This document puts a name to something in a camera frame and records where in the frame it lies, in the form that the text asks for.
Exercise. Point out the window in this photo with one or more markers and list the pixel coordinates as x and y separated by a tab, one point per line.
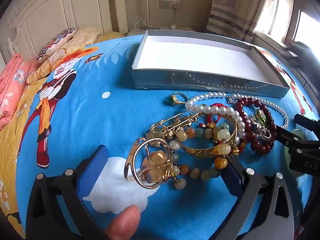
306	27

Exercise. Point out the silver cardboard box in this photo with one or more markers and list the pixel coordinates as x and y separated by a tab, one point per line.
200	55

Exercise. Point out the person's left hand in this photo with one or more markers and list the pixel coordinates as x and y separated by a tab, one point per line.
122	222

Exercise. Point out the gold pin brooch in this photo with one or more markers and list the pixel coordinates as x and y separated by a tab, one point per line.
175	125

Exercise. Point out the yellow bed sheet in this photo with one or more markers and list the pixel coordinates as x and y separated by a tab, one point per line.
111	36

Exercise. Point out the pale yellow pillow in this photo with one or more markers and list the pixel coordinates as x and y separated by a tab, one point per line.
85	36

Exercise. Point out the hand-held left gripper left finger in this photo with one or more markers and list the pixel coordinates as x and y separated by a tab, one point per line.
92	170

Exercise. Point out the white wooden headboard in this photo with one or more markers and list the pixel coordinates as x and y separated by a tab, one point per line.
50	12

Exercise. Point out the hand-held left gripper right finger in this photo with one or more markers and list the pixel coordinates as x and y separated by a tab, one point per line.
232	177

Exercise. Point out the printed curtain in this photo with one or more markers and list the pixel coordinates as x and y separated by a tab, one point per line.
230	7

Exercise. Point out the blue printed bed sheet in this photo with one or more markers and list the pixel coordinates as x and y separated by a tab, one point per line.
100	120

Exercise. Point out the wall socket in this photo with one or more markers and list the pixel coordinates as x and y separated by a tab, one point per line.
170	4

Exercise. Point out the dark object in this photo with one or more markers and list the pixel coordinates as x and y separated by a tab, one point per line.
302	52

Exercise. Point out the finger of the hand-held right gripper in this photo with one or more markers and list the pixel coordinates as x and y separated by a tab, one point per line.
283	135
307	123

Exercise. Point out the pink floral quilt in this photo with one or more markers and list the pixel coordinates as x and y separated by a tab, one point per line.
12	87

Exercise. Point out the white lamp pole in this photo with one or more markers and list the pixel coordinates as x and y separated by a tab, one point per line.
147	2

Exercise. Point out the gold bangle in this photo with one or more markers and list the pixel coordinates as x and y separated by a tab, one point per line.
200	152

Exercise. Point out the round patterned pillow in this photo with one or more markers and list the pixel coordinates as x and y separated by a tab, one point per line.
56	43

